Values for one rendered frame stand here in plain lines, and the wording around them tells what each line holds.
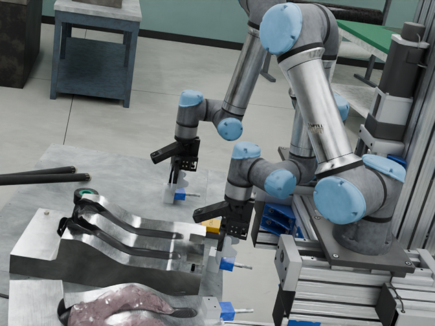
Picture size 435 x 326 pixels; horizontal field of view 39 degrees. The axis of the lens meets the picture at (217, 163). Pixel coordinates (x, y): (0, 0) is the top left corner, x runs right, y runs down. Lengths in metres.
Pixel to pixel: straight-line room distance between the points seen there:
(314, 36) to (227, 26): 6.77
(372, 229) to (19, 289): 0.85
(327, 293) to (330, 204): 0.30
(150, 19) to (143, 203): 6.11
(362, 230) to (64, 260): 0.77
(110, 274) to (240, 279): 1.68
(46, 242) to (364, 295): 0.86
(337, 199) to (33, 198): 1.06
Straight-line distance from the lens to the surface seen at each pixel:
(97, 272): 1.66
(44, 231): 1.79
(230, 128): 1.88
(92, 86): 5.51
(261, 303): 3.13
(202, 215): 1.72
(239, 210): 1.71
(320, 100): 1.44
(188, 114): 1.99
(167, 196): 2.12
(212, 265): 1.79
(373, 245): 1.59
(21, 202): 2.06
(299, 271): 1.59
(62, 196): 2.10
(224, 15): 8.19
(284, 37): 1.44
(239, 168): 1.63
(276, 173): 1.57
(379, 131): 1.77
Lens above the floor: 1.78
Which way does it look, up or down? 23 degrees down
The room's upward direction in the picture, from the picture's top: 11 degrees clockwise
